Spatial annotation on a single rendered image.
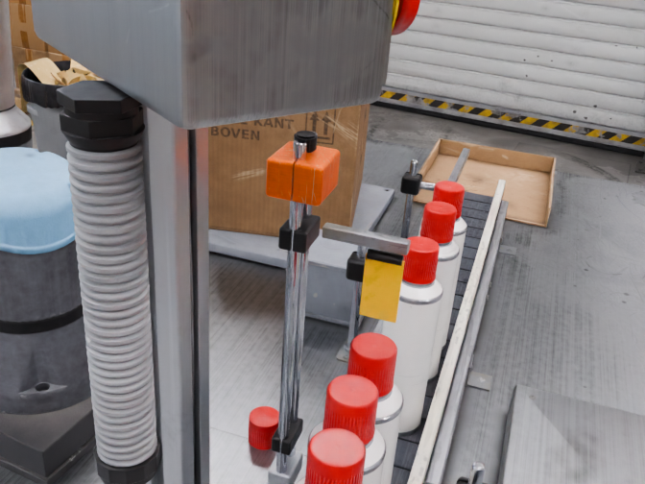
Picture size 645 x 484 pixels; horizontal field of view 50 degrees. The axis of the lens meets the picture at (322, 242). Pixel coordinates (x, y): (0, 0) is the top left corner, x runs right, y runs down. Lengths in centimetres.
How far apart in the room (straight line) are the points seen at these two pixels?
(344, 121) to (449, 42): 380
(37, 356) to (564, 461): 53
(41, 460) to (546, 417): 51
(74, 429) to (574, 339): 66
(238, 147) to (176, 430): 64
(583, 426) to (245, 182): 61
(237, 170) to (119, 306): 79
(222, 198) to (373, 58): 86
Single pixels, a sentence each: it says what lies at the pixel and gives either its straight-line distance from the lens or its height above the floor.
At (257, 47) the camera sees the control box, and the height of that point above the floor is 131.
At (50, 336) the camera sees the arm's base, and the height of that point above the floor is 96.
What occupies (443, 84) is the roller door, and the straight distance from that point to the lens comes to 489.
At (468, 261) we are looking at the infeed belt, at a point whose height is 88.
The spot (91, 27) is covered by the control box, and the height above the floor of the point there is 131.
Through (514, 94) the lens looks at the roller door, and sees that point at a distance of 481.
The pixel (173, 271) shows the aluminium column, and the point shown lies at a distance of 45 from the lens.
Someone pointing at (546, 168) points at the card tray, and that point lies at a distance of 163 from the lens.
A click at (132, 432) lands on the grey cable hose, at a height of 111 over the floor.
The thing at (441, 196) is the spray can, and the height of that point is 108.
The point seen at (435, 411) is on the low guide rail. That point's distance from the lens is 71.
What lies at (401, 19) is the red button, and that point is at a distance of 32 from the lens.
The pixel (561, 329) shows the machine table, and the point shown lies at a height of 83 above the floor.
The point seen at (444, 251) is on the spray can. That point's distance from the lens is 72.
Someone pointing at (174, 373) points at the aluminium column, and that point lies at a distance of 50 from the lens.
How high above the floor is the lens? 137
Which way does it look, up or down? 27 degrees down
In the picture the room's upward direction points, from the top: 4 degrees clockwise
